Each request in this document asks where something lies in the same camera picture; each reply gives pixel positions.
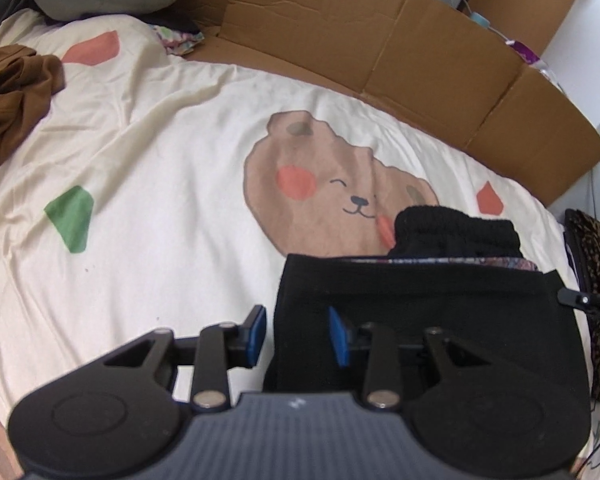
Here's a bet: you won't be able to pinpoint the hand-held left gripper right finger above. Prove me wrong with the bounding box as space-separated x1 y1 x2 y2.
328 306 501 412

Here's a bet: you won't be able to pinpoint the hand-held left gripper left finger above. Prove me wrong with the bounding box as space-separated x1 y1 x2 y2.
102 305 267 412

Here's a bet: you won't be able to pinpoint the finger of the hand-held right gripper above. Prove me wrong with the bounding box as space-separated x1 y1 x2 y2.
556 287 600 317

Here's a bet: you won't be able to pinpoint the black shorts with floral panels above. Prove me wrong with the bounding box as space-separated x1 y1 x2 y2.
262 204 593 413

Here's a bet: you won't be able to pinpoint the bear print bedsheet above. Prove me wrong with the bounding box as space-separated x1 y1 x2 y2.
0 10 600 480

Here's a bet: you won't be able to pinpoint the purple detergent bag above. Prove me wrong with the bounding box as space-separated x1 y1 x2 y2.
502 39 553 71

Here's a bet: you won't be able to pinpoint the small floral cloth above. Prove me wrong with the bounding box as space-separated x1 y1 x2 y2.
152 25 206 57

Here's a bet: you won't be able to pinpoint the flattened cardboard sheet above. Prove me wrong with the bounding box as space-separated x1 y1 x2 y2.
172 0 600 207

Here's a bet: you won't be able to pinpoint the black flat cloth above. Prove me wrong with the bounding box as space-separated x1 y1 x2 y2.
140 10 203 33

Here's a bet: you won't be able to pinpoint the brown garment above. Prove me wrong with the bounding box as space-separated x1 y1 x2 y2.
0 44 67 188

